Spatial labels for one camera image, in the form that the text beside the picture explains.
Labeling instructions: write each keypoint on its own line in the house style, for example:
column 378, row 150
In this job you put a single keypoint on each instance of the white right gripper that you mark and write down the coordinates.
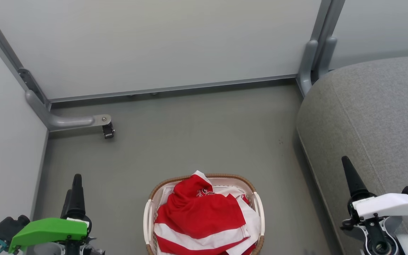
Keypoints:
column 388, row 205

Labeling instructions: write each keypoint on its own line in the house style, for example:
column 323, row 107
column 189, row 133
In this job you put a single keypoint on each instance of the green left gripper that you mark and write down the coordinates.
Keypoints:
column 48, row 230

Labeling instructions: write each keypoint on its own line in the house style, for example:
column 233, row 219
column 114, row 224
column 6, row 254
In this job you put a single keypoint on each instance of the red white striped jersey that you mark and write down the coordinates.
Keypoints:
column 204, row 212

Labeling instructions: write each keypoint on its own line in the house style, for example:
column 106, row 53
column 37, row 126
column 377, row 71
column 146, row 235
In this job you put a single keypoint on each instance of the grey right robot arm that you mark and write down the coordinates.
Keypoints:
column 379, row 237

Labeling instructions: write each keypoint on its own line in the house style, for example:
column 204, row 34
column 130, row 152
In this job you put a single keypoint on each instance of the grey fabric sofa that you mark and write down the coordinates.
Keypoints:
column 374, row 120

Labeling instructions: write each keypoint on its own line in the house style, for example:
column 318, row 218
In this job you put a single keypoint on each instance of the woven laundry basket white liner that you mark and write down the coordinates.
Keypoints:
column 149, row 219

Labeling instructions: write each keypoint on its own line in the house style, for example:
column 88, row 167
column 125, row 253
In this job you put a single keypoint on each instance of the black caster wheel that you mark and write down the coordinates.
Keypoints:
column 108, row 131

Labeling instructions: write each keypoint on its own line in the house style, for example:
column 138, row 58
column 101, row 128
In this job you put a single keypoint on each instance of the grey partition foot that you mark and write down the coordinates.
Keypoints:
column 66, row 121

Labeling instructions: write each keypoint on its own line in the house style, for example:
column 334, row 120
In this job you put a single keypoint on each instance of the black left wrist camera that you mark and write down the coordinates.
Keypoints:
column 9, row 226

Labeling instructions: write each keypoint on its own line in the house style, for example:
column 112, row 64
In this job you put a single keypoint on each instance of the grey partition post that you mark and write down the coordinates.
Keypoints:
column 328, row 49
column 312, row 53
column 2, row 46

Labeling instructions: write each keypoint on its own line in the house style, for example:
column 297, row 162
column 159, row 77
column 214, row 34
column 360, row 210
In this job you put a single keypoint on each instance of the grey partition bottom rail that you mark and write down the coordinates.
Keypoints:
column 175, row 88

